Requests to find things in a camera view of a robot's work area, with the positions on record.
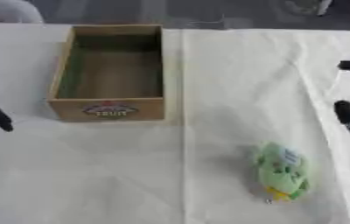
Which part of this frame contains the green soft toy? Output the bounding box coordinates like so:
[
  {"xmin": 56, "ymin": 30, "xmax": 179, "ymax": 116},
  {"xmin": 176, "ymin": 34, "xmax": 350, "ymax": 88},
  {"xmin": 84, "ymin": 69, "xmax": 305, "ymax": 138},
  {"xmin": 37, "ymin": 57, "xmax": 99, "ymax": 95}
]
[{"xmin": 251, "ymin": 141, "xmax": 313, "ymax": 204}]

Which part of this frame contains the white chair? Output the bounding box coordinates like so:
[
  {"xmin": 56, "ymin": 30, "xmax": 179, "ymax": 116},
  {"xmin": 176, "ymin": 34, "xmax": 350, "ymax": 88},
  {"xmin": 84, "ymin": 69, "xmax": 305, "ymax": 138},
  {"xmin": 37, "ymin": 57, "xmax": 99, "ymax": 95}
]
[{"xmin": 0, "ymin": 0, "xmax": 46, "ymax": 25}]

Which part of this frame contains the tan cardboard box green inside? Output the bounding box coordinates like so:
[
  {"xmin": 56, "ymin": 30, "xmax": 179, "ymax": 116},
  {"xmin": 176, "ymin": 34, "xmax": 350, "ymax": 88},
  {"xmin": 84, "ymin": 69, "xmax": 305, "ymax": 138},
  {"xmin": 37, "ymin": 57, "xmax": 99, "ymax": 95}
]
[{"xmin": 46, "ymin": 24, "xmax": 168, "ymax": 123}]

